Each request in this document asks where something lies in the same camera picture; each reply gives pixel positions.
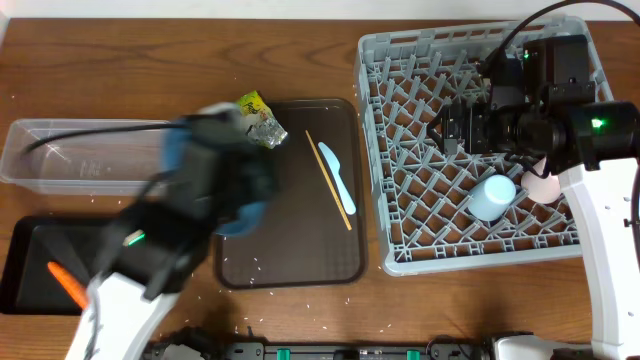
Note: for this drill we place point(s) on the light blue plastic knife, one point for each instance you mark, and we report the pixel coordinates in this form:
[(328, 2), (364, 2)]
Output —
[(334, 166)]

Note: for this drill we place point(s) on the crumpled foil wrapper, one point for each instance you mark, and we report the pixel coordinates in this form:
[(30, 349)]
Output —
[(267, 132)]

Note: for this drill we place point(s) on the grey plastic dishwasher rack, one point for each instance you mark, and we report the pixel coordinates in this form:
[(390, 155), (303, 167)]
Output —
[(421, 196)]

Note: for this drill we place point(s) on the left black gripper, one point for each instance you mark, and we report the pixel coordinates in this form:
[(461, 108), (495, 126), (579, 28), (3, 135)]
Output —
[(232, 145)]

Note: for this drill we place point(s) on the light blue plastic cup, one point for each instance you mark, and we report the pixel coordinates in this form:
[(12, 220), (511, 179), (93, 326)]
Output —
[(492, 197)]

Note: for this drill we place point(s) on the yellow green snack wrapper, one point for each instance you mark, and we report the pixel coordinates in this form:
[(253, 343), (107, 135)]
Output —
[(253, 104)]

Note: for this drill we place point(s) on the orange carrot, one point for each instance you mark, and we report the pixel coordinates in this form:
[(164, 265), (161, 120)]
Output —
[(70, 284)]

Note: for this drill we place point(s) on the dark blue plate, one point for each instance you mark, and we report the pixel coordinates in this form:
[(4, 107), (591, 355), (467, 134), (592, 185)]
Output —
[(248, 216)]

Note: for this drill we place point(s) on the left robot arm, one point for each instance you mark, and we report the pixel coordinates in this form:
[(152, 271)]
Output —
[(150, 250)]

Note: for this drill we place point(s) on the wooden chopstick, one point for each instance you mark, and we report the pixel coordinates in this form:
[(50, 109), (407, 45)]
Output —
[(328, 181)]

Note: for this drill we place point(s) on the clear plastic bin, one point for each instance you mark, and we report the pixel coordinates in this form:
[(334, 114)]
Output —
[(114, 164)]

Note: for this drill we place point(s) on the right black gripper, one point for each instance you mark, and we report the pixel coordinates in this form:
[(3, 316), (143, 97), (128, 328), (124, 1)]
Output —
[(474, 117)]

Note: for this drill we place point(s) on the pink plastic cup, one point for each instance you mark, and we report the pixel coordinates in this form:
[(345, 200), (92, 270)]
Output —
[(543, 191)]

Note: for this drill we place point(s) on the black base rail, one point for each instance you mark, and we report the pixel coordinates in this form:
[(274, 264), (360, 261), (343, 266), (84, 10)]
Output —
[(195, 343)]

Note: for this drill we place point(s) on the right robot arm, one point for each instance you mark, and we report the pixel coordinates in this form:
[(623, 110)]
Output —
[(544, 104)]

